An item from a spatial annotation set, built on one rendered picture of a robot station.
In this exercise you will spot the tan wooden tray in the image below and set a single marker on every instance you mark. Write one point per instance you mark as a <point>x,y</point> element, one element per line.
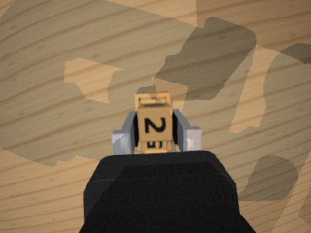
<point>152,97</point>

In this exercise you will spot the beige cube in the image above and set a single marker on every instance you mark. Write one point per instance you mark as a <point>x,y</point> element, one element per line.
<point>155,147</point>
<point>155,122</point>

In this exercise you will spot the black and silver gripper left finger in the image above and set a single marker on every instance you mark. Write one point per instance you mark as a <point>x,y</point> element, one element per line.
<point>125,140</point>

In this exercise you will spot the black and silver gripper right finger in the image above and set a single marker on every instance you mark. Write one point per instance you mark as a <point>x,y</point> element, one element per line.
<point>188,138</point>

